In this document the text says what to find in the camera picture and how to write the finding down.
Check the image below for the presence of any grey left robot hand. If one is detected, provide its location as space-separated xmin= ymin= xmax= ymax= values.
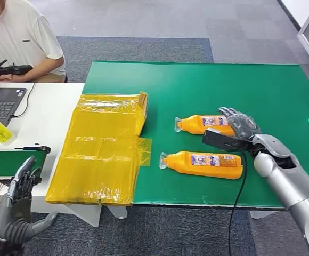
xmin=0 ymin=155 xmax=60 ymax=237

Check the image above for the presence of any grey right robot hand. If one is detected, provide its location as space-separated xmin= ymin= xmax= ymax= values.
xmin=217 ymin=107 xmax=262 ymax=140

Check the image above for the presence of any black handheld controller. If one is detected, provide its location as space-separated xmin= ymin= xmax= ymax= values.
xmin=0 ymin=59 xmax=34 ymax=76

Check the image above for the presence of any orange plastic bottle clear cap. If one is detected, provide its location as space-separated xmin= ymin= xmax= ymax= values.
xmin=159 ymin=150 xmax=243 ymax=180
xmin=174 ymin=115 xmax=236 ymax=137

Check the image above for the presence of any dark grey laptop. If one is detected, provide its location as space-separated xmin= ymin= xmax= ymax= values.
xmin=0 ymin=87 xmax=27 ymax=127

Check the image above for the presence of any green belt conveyor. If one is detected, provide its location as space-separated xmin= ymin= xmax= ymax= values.
xmin=0 ymin=143 xmax=51 ymax=188

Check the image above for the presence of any green table mat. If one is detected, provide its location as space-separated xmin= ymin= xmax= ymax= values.
xmin=81 ymin=60 xmax=309 ymax=209

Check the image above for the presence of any person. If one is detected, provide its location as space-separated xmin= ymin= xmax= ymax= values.
xmin=0 ymin=0 xmax=68 ymax=94

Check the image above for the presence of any white table leg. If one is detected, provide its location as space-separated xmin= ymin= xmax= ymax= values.
xmin=63 ymin=204 xmax=103 ymax=228
xmin=107 ymin=206 xmax=128 ymax=220
xmin=249 ymin=211 xmax=276 ymax=220

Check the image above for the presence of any yellow taped cardboard box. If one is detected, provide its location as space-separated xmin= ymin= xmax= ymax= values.
xmin=45 ymin=91 xmax=152 ymax=207

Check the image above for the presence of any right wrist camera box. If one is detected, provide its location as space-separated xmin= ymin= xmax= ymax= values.
xmin=203 ymin=128 xmax=254 ymax=153

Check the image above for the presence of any black laptop cable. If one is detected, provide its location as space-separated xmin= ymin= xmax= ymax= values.
xmin=10 ymin=82 xmax=37 ymax=118

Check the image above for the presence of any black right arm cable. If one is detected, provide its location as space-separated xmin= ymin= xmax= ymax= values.
xmin=228 ymin=151 xmax=248 ymax=256

